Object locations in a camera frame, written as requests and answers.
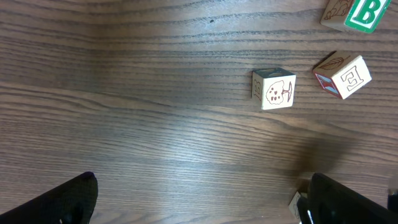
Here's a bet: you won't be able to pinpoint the green B block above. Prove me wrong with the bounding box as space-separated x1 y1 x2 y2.
320 0 391 34

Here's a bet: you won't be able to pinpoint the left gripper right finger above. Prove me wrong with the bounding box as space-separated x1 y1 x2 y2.
296 173 397 224

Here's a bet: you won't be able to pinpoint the white block red side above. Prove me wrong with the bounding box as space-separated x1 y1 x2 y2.
312 50 372 99

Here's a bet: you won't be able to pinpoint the white block yellow side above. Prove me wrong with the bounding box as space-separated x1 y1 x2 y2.
251 67 296 110

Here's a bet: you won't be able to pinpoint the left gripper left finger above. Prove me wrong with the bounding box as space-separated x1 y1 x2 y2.
1 172 98 224

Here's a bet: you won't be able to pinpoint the white number block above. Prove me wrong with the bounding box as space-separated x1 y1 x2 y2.
289 191 310 224

